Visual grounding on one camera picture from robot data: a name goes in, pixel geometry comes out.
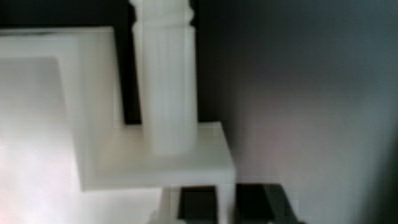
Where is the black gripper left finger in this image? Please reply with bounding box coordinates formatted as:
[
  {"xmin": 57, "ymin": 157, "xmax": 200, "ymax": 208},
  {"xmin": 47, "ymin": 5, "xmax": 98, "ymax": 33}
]
[{"xmin": 178, "ymin": 186, "xmax": 217, "ymax": 224}]

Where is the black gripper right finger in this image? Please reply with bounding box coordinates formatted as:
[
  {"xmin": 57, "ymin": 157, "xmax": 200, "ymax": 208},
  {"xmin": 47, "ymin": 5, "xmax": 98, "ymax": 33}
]
[{"xmin": 235, "ymin": 184, "xmax": 301, "ymax": 224}]

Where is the white chair seat part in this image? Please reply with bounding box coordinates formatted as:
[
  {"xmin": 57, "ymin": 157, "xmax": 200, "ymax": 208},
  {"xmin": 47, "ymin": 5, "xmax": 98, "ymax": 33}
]
[{"xmin": 0, "ymin": 27, "xmax": 235, "ymax": 224}]

